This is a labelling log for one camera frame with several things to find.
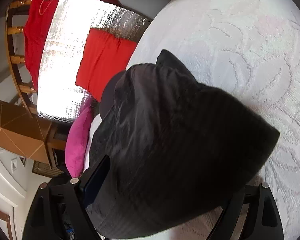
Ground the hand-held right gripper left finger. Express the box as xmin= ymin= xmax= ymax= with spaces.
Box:
xmin=22 ymin=155 xmax=112 ymax=240

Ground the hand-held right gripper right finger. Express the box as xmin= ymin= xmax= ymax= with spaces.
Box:
xmin=207 ymin=182 xmax=284 ymax=240

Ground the silver insulation mat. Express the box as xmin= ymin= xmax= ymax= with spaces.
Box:
xmin=36 ymin=0 xmax=153 ymax=124

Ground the wooden stair railing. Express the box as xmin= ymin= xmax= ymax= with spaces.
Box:
xmin=5 ymin=0 xmax=38 ymax=118

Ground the dark quilted jacket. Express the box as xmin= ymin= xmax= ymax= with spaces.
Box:
xmin=89 ymin=49 xmax=280 ymax=239

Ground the dark wooden cabinet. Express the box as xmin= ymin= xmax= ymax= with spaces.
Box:
xmin=32 ymin=125 xmax=68 ymax=175

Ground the square recessed ceiling light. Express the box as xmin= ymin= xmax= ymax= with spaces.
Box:
xmin=10 ymin=157 xmax=20 ymax=172

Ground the orange wooden column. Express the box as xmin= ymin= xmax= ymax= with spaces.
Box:
xmin=0 ymin=97 xmax=53 ymax=160

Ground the white quilted bed blanket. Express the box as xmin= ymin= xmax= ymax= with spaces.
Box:
xmin=84 ymin=0 xmax=300 ymax=240

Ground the pink pillow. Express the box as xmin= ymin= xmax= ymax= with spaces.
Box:
xmin=65 ymin=104 xmax=94 ymax=178

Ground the red pillow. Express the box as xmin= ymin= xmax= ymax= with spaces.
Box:
xmin=75 ymin=28 xmax=138 ymax=102

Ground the red cloth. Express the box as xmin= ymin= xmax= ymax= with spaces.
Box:
xmin=24 ymin=0 xmax=59 ymax=88

